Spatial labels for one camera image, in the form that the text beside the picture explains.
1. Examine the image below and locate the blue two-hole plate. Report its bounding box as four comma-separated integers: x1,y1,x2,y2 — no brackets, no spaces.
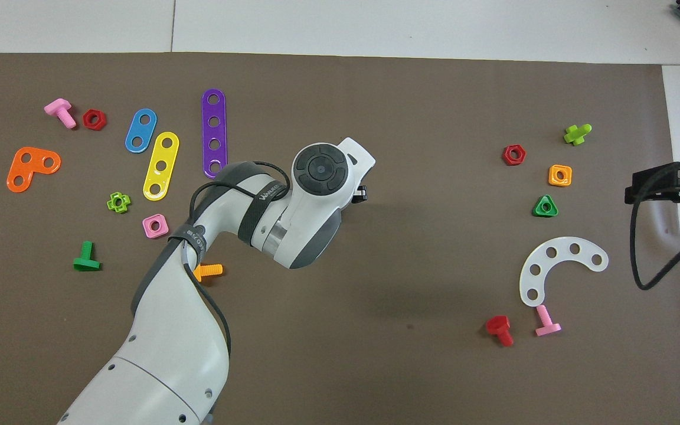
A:
125,108,158,154

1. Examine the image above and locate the green triangle toy nut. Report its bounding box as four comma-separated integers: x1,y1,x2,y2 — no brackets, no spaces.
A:
532,194,560,218

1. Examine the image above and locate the white curved perforated plate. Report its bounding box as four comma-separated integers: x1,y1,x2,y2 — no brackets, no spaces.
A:
519,237,610,308

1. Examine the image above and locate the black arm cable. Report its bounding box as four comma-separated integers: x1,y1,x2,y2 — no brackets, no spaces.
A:
629,155,680,291
188,161,291,358

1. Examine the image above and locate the purple four-hole plate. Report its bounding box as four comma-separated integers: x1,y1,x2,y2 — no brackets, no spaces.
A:
201,88,229,179

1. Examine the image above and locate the yellow three-hole plate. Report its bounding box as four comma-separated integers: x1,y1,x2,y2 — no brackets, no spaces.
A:
142,131,180,202

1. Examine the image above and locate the brown table mat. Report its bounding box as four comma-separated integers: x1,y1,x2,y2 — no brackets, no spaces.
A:
0,52,680,425

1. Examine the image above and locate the green plastic toy bolt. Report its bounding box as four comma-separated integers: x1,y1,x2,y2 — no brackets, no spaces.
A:
73,241,102,272

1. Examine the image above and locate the pink square toy nut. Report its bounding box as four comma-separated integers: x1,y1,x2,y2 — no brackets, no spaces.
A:
142,213,170,240

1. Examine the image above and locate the pink plastic toy bolt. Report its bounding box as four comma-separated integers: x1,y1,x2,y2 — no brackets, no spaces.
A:
44,98,77,130
534,304,563,338

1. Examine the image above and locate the lime cross-head toy bolt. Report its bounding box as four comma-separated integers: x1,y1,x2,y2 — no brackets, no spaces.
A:
563,123,593,146

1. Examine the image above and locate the orange L-shaped plate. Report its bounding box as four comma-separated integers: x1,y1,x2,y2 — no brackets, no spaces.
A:
6,146,62,194

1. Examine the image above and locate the red plastic toy bolt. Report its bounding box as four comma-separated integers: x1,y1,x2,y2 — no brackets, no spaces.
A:
485,315,515,348

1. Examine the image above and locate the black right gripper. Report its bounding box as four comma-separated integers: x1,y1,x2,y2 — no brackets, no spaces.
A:
625,159,680,216

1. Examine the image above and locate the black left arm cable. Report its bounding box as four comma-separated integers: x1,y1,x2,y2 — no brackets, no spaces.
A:
188,161,291,358

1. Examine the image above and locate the orange plastic toy bolt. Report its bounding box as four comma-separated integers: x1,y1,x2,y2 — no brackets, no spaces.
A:
194,263,224,283

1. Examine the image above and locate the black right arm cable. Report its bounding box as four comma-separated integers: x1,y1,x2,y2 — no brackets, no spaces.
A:
629,155,680,291

